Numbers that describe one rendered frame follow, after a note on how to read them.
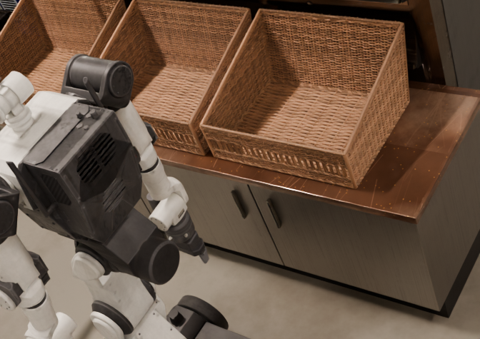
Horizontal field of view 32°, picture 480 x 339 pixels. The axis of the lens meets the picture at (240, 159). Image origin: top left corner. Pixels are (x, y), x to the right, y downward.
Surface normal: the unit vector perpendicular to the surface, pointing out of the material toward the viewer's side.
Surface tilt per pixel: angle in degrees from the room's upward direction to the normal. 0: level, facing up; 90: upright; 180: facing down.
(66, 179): 91
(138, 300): 86
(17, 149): 0
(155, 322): 60
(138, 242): 45
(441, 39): 90
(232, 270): 0
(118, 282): 100
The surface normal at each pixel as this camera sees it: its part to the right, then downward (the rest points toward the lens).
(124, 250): 0.35, -0.35
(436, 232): 0.81, 0.18
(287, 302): -0.31, -0.69
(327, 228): -0.51, 0.70
